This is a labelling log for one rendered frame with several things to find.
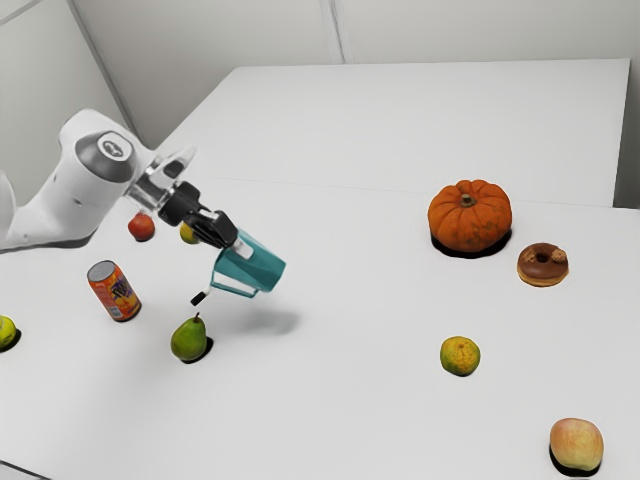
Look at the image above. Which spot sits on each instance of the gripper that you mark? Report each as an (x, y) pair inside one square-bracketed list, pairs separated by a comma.
[(210, 227)]

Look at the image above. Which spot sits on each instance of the teal faceted mug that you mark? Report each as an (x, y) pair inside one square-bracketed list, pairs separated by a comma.
[(252, 270)]

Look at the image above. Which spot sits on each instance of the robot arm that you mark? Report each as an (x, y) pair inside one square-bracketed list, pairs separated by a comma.
[(70, 190)]

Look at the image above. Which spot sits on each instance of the small yellow-green fruit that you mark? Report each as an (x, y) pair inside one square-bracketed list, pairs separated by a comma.
[(186, 235)]

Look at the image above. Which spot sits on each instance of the green pear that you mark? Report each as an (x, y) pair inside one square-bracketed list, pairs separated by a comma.
[(189, 340)]

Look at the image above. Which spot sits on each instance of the small red apple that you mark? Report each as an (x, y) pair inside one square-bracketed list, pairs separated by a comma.
[(141, 227)]

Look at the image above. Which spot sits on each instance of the orange soda can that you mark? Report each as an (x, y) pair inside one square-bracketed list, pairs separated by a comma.
[(115, 292)]

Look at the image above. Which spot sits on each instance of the yellow-green round fruit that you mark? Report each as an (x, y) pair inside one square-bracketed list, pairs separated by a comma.
[(6, 332)]

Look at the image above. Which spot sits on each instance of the green-yellow mandarin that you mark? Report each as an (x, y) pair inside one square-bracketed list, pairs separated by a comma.
[(460, 356)]

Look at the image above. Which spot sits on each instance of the orange pumpkin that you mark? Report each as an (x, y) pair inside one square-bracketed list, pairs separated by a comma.
[(469, 217)]

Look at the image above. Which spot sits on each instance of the chocolate glazed donut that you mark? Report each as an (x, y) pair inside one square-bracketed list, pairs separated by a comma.
[(542, 272)]

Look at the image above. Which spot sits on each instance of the pale red-yellow apple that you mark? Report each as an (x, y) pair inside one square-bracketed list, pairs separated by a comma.
[(576, 444)]

